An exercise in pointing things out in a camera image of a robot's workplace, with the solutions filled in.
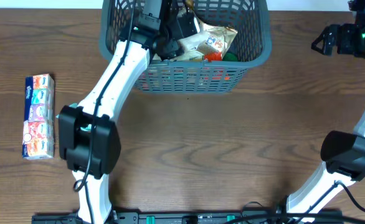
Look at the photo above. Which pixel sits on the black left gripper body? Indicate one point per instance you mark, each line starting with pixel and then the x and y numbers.
pixel 167 46

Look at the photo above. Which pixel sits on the gold foil snack bag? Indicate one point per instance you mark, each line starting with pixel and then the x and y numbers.
pixel 220 38

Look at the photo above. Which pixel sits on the green lidded seasoning jar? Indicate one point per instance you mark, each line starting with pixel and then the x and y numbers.
pixel 230 57

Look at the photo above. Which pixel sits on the mint green wipes packet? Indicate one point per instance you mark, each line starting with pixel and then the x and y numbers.
pixel 72 117

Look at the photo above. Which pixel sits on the Kleenex tissue multipack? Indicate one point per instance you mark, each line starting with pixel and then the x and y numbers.
pixel 38 125

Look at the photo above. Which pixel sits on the beige paper pouch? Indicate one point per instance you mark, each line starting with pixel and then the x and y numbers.
pixel 194 48

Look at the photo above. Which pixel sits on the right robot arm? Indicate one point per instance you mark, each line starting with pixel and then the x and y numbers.
pixel 342 154

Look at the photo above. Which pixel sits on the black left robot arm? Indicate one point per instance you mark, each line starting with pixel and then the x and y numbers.
pixel 88 137

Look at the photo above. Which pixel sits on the grey plastic lattice basket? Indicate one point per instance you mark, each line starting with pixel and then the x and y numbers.
pixel 252 45

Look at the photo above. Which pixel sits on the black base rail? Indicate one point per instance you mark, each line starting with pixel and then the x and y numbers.
pixel 177 218

